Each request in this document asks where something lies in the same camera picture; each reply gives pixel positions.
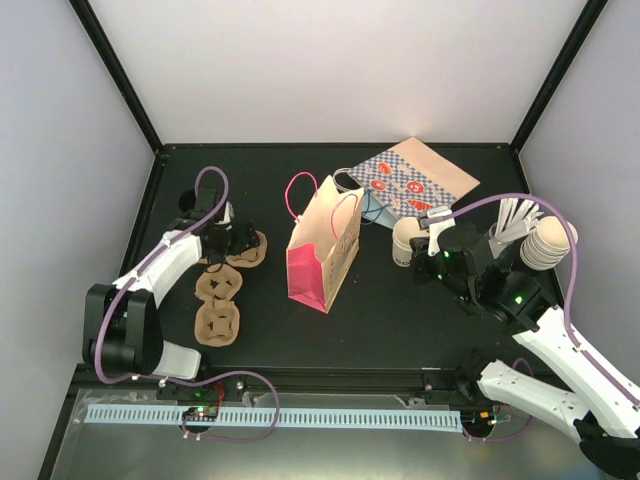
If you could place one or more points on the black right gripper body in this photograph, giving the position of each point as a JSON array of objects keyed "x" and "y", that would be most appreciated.
[{"x": 453, "y": 283}]

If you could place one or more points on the cream pink Cakes paper bag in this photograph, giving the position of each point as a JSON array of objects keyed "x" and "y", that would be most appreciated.
[{"x": 323, "y": 244}]

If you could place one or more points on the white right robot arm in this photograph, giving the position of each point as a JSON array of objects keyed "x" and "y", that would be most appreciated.
[{"x": 598, "y": 407}]

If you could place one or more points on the blue checkered bakery paper bag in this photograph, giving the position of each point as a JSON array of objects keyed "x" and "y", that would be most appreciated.
[{"x": 409, "y": 178}]

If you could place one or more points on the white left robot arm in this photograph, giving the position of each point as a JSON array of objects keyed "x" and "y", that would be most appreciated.
[{"x": 123, "y": 337}]

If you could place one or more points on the tall white paper cup stack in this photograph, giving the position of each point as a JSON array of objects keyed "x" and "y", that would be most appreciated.
[{"x": 546, "y": 245}]

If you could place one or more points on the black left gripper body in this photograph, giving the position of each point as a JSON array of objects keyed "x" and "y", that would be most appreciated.
[{"x": 230, "y": 244}]

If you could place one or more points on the light blue paper bag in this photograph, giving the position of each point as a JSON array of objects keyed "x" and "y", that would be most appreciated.
[{"x": 374, "y": 212}]

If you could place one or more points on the white slotted cable rail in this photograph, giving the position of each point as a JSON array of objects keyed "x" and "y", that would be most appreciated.
[{"x": 314, "y": 418}]

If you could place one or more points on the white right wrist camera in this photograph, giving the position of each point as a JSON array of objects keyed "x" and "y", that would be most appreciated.
[{"x": 435, "y": 230}]

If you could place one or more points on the black open coffee cup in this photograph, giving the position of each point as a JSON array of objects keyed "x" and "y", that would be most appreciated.
[{"x": 187, "y": 202}]

